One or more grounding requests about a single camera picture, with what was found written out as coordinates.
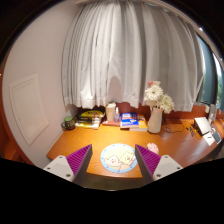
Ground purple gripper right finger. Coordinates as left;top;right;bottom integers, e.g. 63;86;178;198
135;145;182;184

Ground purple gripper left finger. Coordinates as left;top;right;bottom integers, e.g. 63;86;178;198
44;145;92;184

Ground pink white computer mouse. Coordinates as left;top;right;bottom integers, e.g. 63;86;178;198
147;143;159;154

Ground round cartoon mouse pad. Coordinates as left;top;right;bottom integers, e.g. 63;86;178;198
100;144;137;174

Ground white ceramic vase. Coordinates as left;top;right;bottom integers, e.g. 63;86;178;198
148;107;163;133

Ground green mug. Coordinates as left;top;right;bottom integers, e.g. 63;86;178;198
61;116;75;130

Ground yellow orange book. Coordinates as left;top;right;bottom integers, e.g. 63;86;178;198
130;114;148;132

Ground stack of yellow books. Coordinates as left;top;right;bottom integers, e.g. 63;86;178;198
75;110;105;129

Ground blue book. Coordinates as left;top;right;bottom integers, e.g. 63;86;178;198
120;112;139;128

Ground small clear bottle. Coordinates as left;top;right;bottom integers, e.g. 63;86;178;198
114;107;120;123

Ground white paper card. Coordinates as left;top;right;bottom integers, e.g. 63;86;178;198
203;132;215;146

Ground white box container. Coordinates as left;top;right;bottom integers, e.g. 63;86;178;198
106;102;116;121

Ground white and pink flowers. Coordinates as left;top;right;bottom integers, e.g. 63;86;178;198
144;81;174;114

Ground white curtain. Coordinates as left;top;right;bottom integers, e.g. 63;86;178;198
62;0;203;111

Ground black cable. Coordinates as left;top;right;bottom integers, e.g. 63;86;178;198
161;118;196;134

